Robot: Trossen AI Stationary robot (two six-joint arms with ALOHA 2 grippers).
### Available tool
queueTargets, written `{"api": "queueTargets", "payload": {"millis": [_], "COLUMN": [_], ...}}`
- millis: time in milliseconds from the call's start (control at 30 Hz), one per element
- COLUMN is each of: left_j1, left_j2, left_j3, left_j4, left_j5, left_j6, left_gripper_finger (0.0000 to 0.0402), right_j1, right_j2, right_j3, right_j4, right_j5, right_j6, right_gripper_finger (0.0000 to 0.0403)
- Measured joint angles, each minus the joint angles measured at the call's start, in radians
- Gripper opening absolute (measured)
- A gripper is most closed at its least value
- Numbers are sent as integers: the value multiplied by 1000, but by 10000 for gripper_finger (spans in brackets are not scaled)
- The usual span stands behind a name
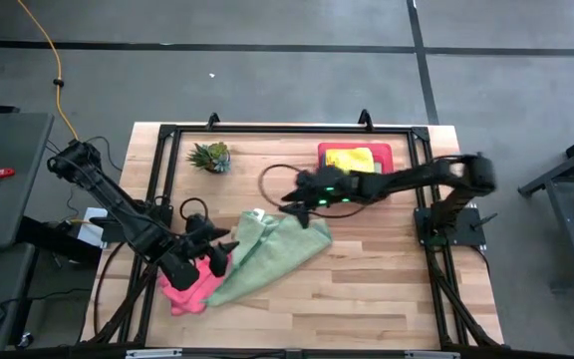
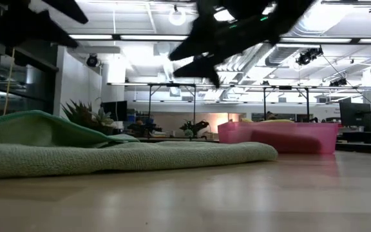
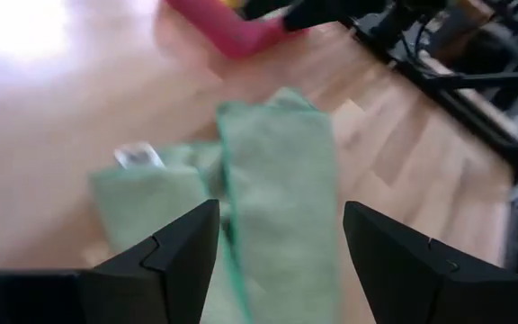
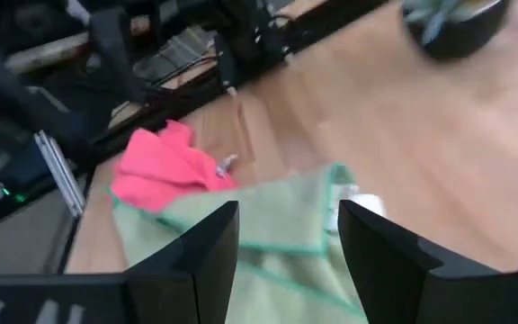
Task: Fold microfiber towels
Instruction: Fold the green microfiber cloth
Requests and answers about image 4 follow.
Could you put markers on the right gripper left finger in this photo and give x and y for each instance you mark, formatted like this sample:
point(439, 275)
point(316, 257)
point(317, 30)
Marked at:
point(173, 288)

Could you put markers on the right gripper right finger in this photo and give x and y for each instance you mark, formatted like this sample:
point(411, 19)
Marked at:
point(403, 288)

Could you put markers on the pink microfiber towel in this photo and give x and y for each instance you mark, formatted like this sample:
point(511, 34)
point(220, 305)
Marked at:
point(160, 171)

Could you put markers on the green microfiber towel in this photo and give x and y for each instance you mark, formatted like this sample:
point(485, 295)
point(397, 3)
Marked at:
point(281, 211)

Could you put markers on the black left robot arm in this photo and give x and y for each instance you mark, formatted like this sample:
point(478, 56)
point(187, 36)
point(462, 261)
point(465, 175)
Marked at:
point(16, 99)

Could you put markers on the succulent plant in black pot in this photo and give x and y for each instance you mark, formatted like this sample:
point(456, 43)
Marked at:
point(457, 27)

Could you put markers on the silver metal bracket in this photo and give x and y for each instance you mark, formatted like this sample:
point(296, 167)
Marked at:
point(61, 175)

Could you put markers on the black aluminium table frame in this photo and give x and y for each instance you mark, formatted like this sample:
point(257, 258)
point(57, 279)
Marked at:
point(187, 94)

